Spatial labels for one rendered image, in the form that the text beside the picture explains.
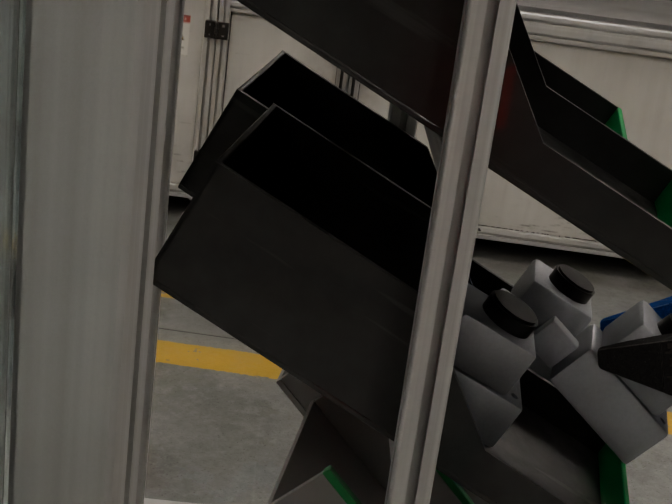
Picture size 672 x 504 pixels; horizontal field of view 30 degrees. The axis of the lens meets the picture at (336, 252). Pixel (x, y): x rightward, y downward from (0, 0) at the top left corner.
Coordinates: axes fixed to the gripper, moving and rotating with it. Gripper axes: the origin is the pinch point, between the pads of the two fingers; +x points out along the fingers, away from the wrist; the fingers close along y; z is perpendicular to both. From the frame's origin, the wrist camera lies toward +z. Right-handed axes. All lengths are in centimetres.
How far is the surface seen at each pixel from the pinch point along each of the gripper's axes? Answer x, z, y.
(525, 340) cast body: 7.1, 1.4, 2.9
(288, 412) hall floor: 98, -93, -227
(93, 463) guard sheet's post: 6, 17, 53
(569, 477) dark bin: 5.8, -7.8, 0.3
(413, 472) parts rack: 12.2, -2.3, 10.9
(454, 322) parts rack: 9.2, 5.5, 11.8
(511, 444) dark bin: 8.7, -5.3, 1.2
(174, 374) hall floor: 131, -84, -234
